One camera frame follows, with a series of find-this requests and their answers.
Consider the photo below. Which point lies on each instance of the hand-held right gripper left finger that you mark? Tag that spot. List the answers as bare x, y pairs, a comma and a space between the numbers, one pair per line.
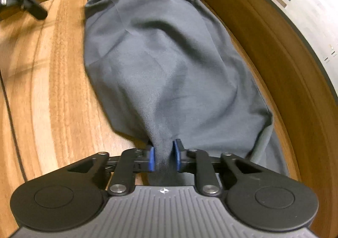
151, 160

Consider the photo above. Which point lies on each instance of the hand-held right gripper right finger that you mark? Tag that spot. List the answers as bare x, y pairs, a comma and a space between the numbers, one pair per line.
176, 156

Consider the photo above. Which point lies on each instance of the grey pants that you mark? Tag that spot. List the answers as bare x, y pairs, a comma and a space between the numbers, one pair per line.
163, 63

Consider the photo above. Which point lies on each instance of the frosted striped glass partition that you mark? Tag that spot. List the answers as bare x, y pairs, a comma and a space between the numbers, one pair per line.
303, 10

